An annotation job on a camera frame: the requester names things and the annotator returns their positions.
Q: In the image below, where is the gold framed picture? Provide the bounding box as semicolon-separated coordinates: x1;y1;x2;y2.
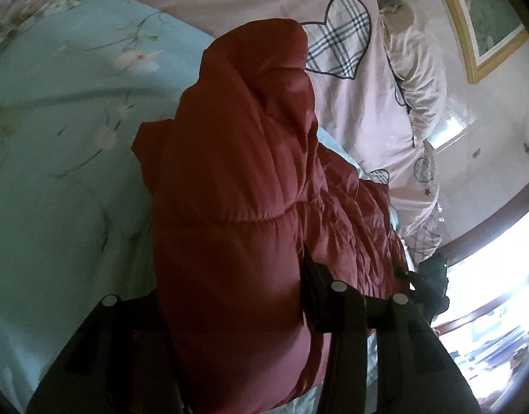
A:
423;0;529;85

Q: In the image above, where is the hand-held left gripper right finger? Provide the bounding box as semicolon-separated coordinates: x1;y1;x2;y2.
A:
300;254;481;414

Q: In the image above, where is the pink duvet with plaid hearts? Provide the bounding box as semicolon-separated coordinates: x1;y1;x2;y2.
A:
105;0;446;246

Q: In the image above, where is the red quilted jacket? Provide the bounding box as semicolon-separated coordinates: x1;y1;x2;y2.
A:
130;17;416;414

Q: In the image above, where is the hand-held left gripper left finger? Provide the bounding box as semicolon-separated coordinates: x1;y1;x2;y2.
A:
26;294;185;414

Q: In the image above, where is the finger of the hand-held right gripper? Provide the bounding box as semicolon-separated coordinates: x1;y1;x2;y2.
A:
406;252;451;319

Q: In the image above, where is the white line-patterned cloth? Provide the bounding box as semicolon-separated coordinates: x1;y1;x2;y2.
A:
400;205;447;264

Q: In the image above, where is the light blue floral bedsheet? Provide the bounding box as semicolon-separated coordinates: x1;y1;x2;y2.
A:
0;0;386;414

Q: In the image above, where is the beige pillow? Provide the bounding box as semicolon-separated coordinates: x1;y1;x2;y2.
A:
378;0;449;149

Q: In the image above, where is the window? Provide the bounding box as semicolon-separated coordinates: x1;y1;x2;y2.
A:
432;181;529;397

